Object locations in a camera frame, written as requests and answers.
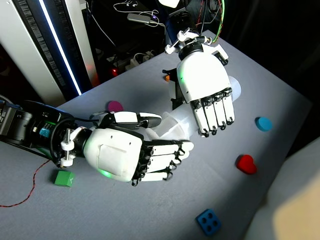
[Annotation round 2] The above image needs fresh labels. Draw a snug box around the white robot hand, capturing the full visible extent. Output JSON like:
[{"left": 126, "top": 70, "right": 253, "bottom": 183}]
[
  {"left": 169, "top": 53, "right": 236, "bottom": 139},
  {"left": 83, "top": 111, "right": 195, "bottom": 188}
]

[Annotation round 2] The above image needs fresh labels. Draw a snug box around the large clear plastic syringe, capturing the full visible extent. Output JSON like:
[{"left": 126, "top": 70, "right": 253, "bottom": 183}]
[{"left": 143, "top": 76, "right": 243, "bottom": 142}]

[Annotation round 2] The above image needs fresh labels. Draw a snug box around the magenta round block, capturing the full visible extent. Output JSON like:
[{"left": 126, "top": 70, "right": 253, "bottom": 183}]
[{"left": 107, "top": 100, "right": 125, "bottom": 113}]

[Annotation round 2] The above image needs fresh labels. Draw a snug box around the green cube block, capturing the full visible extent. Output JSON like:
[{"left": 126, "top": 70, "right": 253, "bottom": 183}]
[{"left": 53, "top": 169, "right": 76, "bottom": 188}]

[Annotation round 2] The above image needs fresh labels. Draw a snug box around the grey table cloth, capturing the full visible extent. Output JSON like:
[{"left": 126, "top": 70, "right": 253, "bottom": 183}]
[{"left": 0, "top": 29, "right": 315, "bottom": 240}]

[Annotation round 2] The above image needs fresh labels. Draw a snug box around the white power strip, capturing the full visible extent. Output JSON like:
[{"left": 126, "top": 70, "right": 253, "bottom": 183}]
[{"left": 124, "top": 51, "right": 157, "bottom": 71}]

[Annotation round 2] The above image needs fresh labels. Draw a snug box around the light blue round disc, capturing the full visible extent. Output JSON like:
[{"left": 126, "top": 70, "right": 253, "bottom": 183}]
[{"left": 254, "top": 116, "right": 273, "bottom": 133}]

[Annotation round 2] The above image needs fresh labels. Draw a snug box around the grey power bank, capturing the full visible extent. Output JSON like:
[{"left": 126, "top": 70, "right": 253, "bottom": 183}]
[{"left": 127, "top": 13, "right": 155, "bottom": 25}]

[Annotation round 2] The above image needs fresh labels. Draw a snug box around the red heart block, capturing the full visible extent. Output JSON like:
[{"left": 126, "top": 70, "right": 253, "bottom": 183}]
[{"left": 236, "top": 154, "right": 258, "bottom": 175}]

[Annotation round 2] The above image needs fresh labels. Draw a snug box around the blue square four-hole block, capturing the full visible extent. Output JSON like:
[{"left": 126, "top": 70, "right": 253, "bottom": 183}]
[{"left": 195, "top": 208, "right": 222, "bottom": 237}]

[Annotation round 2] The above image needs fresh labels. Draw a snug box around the white cabinet with light strip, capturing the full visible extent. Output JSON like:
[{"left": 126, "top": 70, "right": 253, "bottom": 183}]
[{"left": 0, "top": 0, "right": 101, "bottom": 107}]

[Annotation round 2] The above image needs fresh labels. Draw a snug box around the brown cardboard board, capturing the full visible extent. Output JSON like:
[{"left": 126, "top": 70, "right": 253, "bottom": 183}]
[{"left": 272, "top": 179, "right": 320, "bottom": 240}]

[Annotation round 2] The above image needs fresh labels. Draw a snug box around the green cable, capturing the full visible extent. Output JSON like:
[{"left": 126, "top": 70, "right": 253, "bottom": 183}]
[{"left": 212, "top": 0, "right": 226, "bottom": 45}]

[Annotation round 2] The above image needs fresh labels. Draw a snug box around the white charging cable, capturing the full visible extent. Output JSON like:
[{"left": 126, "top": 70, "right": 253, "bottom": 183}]
[{"left": 143, "top": 9, "right": 167, "bottom": 51}]

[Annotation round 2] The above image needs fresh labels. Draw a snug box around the red black twisted wire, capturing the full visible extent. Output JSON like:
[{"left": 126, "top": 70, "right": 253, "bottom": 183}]
[{"left": 0, "top": 159, "right": 51, "bottom": 208}]

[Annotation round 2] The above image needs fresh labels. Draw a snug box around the white earphone cable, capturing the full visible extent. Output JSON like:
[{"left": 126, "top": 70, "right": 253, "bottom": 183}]
[{"left": 113, "top": 0, "right": 141, "bottom": 13}]

